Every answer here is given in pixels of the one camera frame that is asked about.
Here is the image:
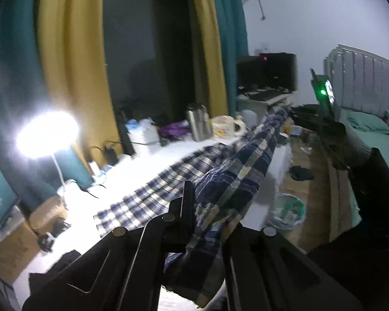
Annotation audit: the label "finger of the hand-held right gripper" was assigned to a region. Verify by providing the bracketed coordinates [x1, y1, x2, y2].
[292, 104, 322, 128]

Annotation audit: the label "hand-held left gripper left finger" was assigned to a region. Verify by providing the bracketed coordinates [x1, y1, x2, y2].
[22, 181, 196, 311]

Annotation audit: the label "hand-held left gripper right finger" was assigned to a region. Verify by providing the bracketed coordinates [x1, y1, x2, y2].
[223, 224, 364, 311]

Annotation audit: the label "blue plaid pants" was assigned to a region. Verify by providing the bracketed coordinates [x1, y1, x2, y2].
[93, 105, 292, 308]

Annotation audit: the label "green pillow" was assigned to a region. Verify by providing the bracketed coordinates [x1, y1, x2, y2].
[348, 111, 389, 134]

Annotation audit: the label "black keyboard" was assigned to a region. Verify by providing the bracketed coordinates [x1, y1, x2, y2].
[246, 89, 290, 102]

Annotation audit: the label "white computer desk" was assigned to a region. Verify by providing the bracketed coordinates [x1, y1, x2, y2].
[236, 91, 294, 112]

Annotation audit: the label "small dark cloth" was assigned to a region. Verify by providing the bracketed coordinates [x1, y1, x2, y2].
[289, 165, 315, 181]

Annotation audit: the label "trash bin with green bag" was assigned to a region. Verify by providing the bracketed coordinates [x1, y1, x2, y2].
[268, 193, 308, 232]

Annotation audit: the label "bed with green sheet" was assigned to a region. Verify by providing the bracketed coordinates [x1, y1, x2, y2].
[324, 108, 389, 242]

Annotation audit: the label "black computer monitor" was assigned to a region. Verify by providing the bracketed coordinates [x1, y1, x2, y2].
[236, 55, 263, 89]

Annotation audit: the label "white cartoon print mug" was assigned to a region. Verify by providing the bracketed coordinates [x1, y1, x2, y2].
[211, 115, 247, 140]

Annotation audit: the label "white perforated basket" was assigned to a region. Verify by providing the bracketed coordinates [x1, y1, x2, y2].
[126, 126, 160, 155]

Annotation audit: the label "white power strip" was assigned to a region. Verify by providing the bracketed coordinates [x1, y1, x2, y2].
[91, 165, 118, 182]

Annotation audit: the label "purple cloth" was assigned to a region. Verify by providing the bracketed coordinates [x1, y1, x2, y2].
[157, 121, 191, 139]

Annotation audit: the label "black charger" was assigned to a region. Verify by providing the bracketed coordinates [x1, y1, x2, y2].
[103, 145, 119, 166]

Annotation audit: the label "stainless steel thermos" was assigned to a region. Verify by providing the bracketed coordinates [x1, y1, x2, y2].
[186, 103, 213, 142]

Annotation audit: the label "blue and white packets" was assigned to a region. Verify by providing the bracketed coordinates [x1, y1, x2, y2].
[126, 118, 157, 134]

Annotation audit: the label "teal curtain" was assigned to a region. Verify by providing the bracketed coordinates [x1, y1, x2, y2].
[210, 0, 249, 117]
[0, 3, 94, 201]

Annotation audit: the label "yellow curtain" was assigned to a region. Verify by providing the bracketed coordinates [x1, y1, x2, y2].
[38, 0, 119, 169]
[185, 0, 229, 119]

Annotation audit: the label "black cloth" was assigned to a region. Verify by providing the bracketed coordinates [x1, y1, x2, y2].
[29, 250, 82, 302]

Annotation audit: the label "tan plastic bin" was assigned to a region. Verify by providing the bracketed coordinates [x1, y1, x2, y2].
[29, 195, 69, 234]

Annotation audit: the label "white desk lamp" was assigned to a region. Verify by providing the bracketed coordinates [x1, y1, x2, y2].
[16, 111, 96, 201]

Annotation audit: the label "cardboard box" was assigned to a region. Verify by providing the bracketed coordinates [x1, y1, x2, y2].
[0, 220, 41, 286]

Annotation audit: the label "dark window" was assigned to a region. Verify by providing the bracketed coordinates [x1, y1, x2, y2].
[103, 0, 196, 143]

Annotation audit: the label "black lamp cable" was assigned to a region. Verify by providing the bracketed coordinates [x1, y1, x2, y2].
[80, 183, 102, 199]

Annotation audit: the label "black cord bundle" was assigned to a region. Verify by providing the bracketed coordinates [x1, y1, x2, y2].
[38, 221, 71, 252]

